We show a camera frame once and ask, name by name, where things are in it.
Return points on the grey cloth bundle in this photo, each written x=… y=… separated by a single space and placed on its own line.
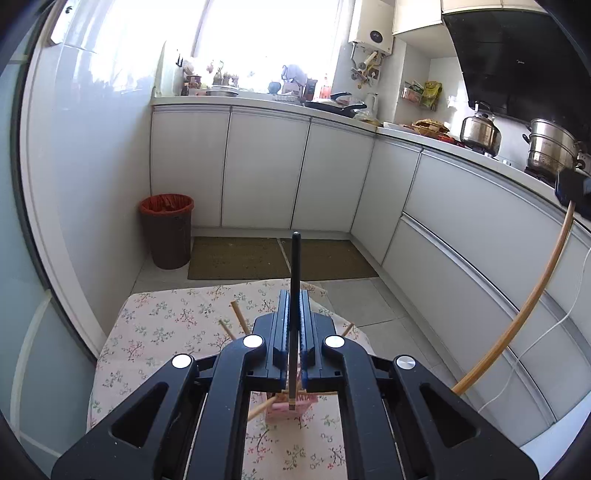
x=293 y=74

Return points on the steel kettle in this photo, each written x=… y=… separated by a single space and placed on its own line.
x=480 y=131

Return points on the frosted glass sliding door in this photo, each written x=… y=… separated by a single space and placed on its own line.
x=27 y=277

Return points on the yellow green packet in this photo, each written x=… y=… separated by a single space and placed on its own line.
x=432 y=94

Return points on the cream upper cabinet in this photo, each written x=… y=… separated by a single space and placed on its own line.
x=415 y=16

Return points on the white jug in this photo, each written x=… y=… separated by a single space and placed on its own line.
x=371 y=104

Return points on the stacked steel steamer pot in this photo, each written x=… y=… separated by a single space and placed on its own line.
x=549 y=147

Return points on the row of small ornaments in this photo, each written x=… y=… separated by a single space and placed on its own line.
x=212 y=78

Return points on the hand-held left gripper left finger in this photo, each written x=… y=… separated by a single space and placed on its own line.
x=277 y=341

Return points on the floral tablecloth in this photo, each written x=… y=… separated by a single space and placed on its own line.
x=152 y=332

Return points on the woven tray with food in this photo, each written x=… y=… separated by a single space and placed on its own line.
x=429 y=125

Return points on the wall rack with packets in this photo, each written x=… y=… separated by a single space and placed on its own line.
x=412 y=92

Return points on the white kitchen cabinets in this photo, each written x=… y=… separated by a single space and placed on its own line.
x=461 y=207

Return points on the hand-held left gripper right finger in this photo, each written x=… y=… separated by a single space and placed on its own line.
x=311 y=341

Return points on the pink perforated utensil holder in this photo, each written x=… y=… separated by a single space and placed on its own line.
x=279 y=412

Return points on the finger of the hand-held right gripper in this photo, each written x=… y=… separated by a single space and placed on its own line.
x=575 y=189

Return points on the bright kitchen window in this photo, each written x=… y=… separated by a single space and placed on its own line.
x=268 y=41

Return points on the white water heater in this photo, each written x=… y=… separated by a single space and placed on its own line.
x=371 y=30

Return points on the black range hood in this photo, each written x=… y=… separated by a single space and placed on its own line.
x=517 y=60

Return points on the white kitchen countertop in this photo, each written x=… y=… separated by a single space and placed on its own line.
x=258 y=104

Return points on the pale cutting board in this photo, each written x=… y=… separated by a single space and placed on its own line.
x=161 y=69

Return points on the black frying pan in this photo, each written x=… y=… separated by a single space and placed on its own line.
x=334 y=108

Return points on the brown trash bin red liner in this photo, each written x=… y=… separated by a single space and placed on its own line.
x=168 y=235

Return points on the brown floor mat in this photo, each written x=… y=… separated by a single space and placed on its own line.
x=332 y=258
x=235 y=258

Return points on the red bottle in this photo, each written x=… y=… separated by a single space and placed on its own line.
x=325 y=87

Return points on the dark chopstick with gold band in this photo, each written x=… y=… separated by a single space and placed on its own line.
x=295 y=258

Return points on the water heater pipes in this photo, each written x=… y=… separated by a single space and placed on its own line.
x=367 y=67

